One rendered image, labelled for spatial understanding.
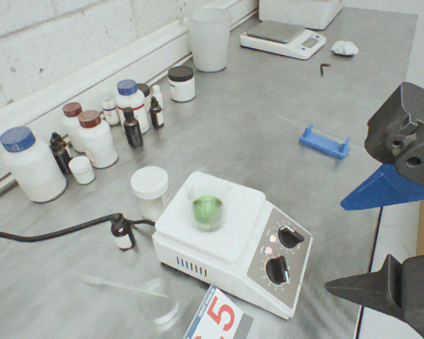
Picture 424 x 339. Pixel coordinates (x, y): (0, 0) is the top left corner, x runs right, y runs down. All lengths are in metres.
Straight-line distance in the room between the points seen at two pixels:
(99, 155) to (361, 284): 0.50
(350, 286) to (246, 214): 0.19
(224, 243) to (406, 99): 0.25
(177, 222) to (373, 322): 0.28
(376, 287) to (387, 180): 0.11
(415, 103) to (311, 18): 1.14
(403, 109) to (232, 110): 0.60
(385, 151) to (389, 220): 0.39
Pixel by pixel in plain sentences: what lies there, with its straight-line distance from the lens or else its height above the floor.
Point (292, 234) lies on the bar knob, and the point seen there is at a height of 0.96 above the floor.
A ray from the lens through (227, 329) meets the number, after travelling 0.41.
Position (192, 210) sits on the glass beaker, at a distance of 0.34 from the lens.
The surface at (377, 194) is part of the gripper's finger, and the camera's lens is 0.31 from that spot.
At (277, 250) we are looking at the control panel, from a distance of 0.41.
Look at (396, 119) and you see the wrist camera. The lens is 0.19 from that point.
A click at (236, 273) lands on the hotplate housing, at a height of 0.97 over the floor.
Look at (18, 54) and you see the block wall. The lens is 0.69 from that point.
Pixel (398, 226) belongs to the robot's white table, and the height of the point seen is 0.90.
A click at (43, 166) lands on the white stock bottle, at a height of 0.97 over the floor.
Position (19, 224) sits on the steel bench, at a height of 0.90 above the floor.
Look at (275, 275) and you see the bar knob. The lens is 0.40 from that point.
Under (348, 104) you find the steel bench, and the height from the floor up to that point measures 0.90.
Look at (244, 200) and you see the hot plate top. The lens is 0.41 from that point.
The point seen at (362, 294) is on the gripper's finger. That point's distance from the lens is 0.24.
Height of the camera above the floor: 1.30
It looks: 44 degrees down
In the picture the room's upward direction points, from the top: 2 degrees counter-clockwise
